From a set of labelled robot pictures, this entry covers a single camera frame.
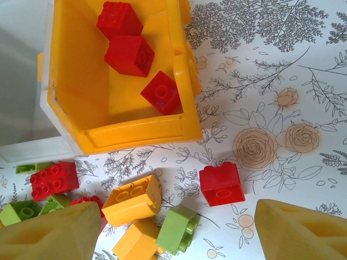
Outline white plastic bin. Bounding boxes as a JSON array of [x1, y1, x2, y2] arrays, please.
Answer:
[[0, 0, 92, 165]]

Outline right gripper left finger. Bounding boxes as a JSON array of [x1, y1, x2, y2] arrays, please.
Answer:
[[0, 201, 102, 260]]

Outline floral table cover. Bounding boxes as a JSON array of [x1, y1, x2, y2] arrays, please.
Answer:
[[0, 0, 347, 260]]

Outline green lego brick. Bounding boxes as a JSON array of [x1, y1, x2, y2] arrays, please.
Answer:
[[0, 199, 43, 227], [39, 193, 73, 216], [15, 161, 55, 176], [155, 204, 201, 256]]

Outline yellow-orange plastic bin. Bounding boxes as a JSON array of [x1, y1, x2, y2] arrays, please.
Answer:
[[37, 0, 203, 156]]

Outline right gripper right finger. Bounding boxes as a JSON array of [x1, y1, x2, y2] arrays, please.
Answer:
[[254, 199, 347, 260]]

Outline long orange lego brick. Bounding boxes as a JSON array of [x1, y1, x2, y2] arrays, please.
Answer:
[[101, 174, 163, 228]]

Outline red six-stud lego brick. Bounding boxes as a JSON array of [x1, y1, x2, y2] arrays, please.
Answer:
[[29, 161, 80, 203]]

